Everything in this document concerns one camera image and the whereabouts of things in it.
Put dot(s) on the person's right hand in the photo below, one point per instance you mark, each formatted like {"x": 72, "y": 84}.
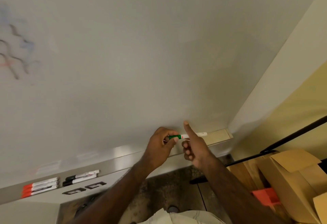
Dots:
{"x": 199, "y": 152}

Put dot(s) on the green whiteboard marker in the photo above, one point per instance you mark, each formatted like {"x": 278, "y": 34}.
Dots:
{"x": 175, "y": 137}

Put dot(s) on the metal marker tray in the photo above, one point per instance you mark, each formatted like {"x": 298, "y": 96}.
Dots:
{"x": 122, "y": 160}

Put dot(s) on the brown cardboard box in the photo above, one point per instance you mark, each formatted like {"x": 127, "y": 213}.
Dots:
{"x": 293, "y": 180}

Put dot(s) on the white whiteboard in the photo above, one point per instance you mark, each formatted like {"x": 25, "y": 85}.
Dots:
{"x": 153, "y": 53}

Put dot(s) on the red whiteboard marker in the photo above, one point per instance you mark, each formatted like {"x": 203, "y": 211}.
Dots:
{"x": 25, "y": 195}
{"x": 28, "y": 186}
{"x": 26, "y": 191}

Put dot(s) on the person's left forearm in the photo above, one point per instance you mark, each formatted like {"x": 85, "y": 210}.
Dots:
{"x": 109, "y": 201}

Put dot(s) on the person's right forearm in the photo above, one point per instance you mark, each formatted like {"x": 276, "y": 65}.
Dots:
{"x": 242, "y": 195}

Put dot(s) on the person's white striped shirt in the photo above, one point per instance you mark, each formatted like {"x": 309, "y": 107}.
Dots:
{"x": 184, "y": 217}

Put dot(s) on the red plastic holder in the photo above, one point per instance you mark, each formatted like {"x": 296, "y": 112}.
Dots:
{"x": 265, "y": 195}

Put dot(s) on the black wall outlet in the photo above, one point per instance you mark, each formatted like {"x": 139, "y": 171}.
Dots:
{"x": 74, "y": 191}
{"x": 95, "y": 185}

